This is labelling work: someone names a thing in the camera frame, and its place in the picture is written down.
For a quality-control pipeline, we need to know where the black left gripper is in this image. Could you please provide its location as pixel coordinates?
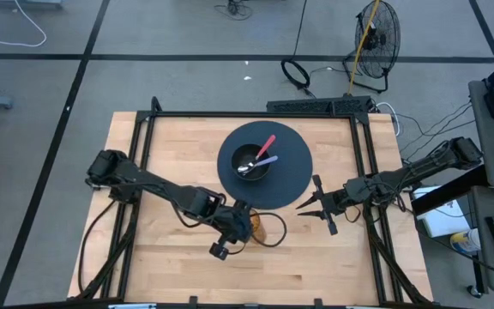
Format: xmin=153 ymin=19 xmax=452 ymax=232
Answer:
xmin=208 ymin=198 xmax=257 ymax=262

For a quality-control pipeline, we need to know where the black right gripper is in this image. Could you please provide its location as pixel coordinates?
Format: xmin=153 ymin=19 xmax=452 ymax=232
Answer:
xmin=294 ymin=173 xmax=352 ymax=237

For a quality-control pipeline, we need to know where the amber faceted plastic tumbler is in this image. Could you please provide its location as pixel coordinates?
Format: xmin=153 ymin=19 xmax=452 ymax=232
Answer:
xmin=248 ymin=209 xmax=269 ymax=245

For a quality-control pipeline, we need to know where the lavender-handled metal spoon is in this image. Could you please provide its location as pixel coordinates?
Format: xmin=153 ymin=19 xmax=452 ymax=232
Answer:
xmin=236 ymin=154 xmax=280 ymax=176

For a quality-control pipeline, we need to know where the pink-handled metal fork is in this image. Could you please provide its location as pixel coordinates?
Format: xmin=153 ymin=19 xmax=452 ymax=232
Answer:
xmin=246 ymin=134 xmax=277 ymax=169

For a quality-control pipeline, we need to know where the dark round woven placemat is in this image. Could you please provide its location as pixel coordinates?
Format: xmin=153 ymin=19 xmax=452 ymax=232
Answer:
xmin=216 ymin=119 xmax=314 ymax=211

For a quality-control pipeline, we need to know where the black bowl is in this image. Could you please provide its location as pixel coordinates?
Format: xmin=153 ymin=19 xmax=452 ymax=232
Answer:
xmin=230 ymin=142 xmax=273 ymax=182

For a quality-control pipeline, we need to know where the white box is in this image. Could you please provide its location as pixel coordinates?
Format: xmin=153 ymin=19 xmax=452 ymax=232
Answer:
xmin=411 ymin=185 xmax=472 ymax=239

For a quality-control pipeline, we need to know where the white wipes canister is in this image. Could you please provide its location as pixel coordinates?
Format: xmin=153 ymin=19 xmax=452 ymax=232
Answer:
xmin=449 ymin=227 xmax=482 ymax=257

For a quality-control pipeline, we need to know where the black floor fan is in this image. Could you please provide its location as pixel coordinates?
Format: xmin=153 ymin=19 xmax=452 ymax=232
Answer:
xmin=342 ymin=0 xmax=402 ymax=94

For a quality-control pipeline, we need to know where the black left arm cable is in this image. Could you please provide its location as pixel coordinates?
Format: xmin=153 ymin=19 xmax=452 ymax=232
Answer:
xmin=76 ymin=199 xmax=288 ymax=294

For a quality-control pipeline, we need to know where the black aluminium table frame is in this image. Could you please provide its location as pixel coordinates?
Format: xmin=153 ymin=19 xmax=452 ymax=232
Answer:
xmin=74 ymin=95 xmax=436 ymax=308

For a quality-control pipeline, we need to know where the black coiled floor cable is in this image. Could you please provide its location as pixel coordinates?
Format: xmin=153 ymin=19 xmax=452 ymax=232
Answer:
xmin=280 ymin=0 xmax=317 ymax=99

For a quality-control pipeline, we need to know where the yellow hanging cable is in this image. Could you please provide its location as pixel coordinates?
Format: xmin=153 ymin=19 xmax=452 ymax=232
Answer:
xmin=347 ymin=0 xmax=382 ymax=96

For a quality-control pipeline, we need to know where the white floor cable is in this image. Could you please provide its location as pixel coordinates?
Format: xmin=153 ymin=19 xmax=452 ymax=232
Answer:
xmin=0 ymin=0 xmax=48 ymax=49

